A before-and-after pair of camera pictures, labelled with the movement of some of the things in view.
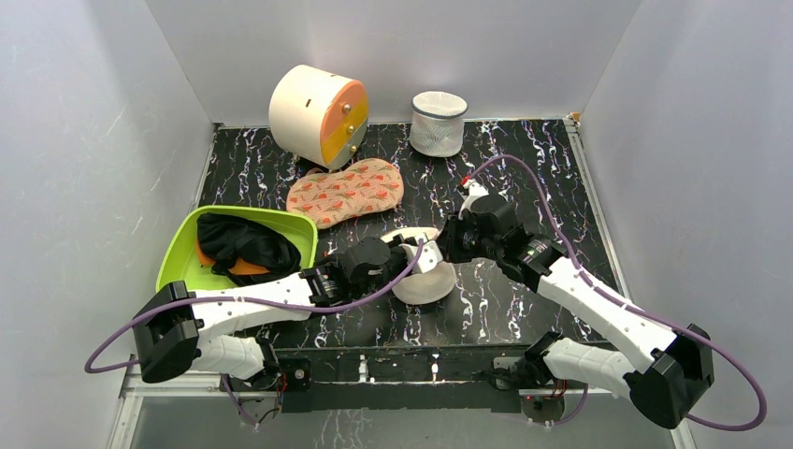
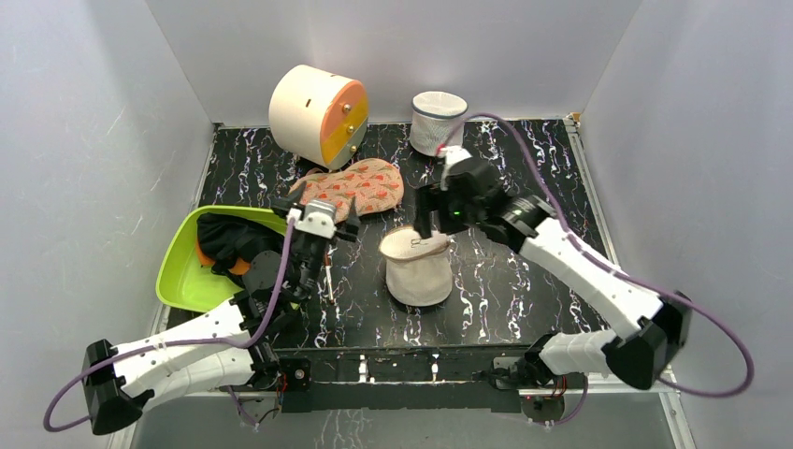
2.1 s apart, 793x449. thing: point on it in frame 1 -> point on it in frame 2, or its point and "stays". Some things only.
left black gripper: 396,246 -> 349,226
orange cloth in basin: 241,267 stays
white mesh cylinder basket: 437,127 stays
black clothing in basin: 243,241 stays
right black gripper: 448,246 -> 430,202
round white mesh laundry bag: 418,287 stays
